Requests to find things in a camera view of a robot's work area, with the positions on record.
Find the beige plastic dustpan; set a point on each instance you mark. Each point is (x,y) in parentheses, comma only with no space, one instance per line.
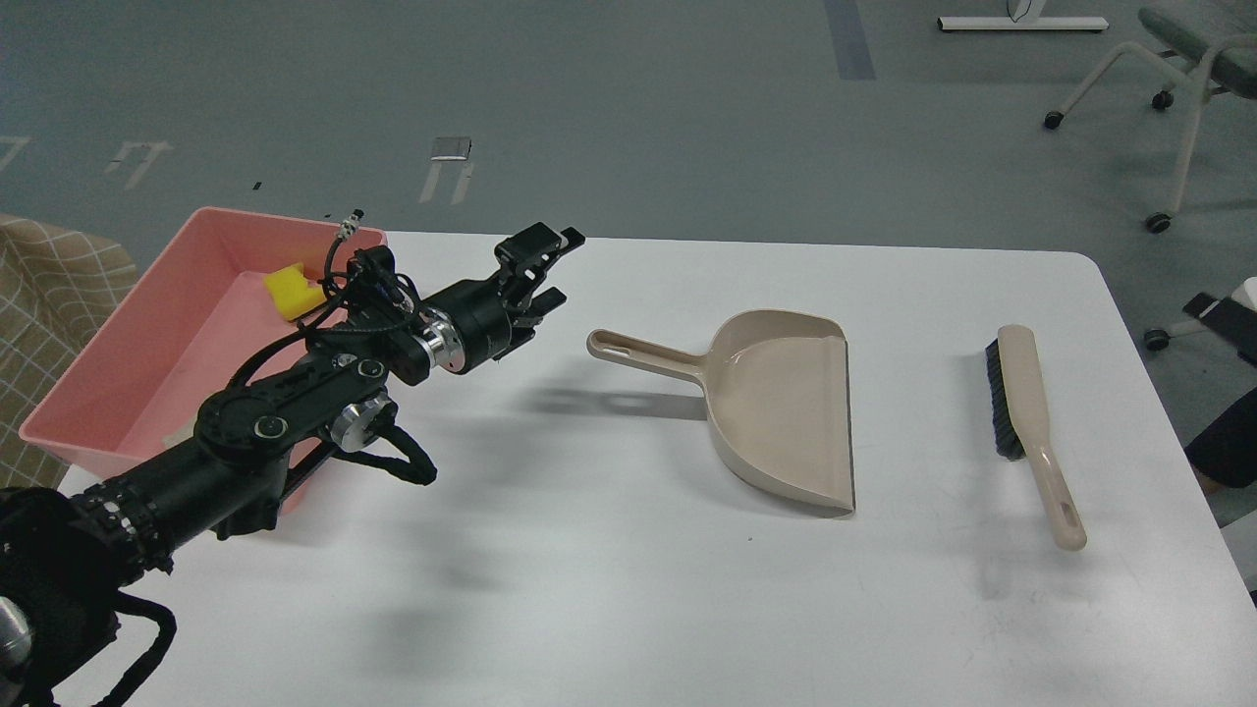
(776,390)

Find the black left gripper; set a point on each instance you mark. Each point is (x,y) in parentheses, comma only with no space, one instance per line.
(493,317)

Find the yellow sponge piece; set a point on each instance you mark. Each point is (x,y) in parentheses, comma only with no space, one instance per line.
(292,293)

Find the beige checkered cloth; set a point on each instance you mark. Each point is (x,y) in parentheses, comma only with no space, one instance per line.
(58,287)

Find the pink plastic bin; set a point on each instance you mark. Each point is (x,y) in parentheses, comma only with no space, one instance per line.
(196,315)

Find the grey office chair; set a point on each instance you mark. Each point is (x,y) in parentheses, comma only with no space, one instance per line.
(1207,50)

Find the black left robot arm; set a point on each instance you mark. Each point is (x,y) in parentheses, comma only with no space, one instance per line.
(315,395)

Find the seated person white shirt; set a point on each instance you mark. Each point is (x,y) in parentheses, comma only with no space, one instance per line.
(1223,456)

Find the white desk base bar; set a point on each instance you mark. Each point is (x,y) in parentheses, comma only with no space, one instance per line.
(1022,16)

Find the beige hand brush black bristles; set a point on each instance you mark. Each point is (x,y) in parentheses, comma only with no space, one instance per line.
(1022,428)

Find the metal floor plate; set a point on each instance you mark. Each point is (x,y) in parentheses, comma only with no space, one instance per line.
(450,149)

